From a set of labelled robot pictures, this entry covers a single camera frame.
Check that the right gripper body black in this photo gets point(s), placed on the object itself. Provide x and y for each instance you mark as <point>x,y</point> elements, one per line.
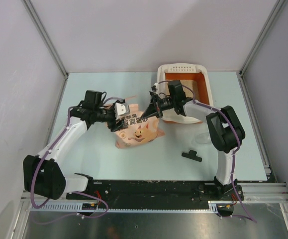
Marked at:
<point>165,103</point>

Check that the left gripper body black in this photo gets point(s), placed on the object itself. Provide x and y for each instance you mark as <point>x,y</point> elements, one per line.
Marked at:
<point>108,116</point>

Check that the pink cat litter bag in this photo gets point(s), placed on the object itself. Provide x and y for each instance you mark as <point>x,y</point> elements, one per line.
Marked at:
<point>138,131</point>

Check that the cream orange litter box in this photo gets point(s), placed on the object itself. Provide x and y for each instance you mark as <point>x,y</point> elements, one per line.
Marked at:
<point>194,78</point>

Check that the clear plastic scoop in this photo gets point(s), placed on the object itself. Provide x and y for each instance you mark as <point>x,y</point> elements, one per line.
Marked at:
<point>203,138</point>

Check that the black bag sealing clip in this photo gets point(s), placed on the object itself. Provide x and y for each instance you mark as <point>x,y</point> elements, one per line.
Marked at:
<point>192,155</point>

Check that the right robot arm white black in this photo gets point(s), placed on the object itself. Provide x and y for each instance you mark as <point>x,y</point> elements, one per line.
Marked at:
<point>225,129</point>

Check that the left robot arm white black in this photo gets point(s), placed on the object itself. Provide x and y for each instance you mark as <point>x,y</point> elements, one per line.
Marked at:
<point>42,172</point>

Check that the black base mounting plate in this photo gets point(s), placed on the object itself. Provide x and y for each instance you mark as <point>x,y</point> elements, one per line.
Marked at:
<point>157,194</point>

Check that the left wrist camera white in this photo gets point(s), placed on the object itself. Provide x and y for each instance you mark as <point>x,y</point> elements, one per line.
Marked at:
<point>121,108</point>

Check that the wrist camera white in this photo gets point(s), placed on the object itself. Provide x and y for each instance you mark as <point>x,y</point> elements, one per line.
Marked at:
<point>155,89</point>
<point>121,108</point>

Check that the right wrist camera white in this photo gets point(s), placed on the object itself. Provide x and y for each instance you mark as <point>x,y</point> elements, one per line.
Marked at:
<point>155,89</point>

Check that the left aluminium corner post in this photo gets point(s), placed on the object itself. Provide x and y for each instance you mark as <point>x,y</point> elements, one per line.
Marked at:
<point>33,14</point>

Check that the aluminium corner post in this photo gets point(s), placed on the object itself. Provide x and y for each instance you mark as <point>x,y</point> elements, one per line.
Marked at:
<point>33,14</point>
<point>267,27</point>

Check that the aluminium frame rail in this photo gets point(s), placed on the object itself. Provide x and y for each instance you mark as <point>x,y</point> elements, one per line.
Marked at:
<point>253,192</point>

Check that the right aluminium corner post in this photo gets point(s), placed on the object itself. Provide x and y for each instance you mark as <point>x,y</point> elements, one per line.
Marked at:
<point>267,27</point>

